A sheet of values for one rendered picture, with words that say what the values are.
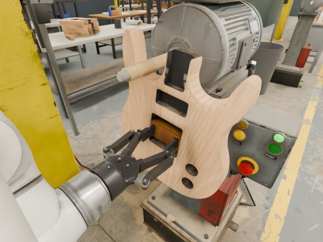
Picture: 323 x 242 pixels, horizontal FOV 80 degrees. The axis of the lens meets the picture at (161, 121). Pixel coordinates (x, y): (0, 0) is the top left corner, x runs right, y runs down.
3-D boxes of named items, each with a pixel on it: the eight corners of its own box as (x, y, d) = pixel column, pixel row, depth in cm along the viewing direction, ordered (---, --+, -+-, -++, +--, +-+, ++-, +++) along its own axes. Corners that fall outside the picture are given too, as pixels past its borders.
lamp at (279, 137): (270, 139, 49) (274, 130, 48) (283, 144, 48) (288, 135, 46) (269, 140, 49) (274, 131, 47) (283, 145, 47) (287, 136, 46)
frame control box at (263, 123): (229, 137, 86) (243, 83, 72) (282, 158, 75) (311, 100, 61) (202, 170, 70) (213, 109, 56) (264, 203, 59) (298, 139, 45)
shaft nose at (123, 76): (121, 76, 44) (123, 67, 42) (128, 82, 44) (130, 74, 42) (114, 78, 43) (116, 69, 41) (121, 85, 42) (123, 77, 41)
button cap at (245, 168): (240, 164, 60) (243, 155, 58) (254, 171, 58) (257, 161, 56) (236, 172, 58) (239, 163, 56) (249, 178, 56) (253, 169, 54)
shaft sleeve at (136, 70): (167, 58, 56) (171, 48, 54) (175, 65, 55) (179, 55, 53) (119, 76, 45) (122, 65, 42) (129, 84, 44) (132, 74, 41)
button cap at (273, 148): (267, 148, 52) (270, 139, 50) (279, 152, 50) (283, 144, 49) (266, 151, 51) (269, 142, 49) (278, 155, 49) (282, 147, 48)
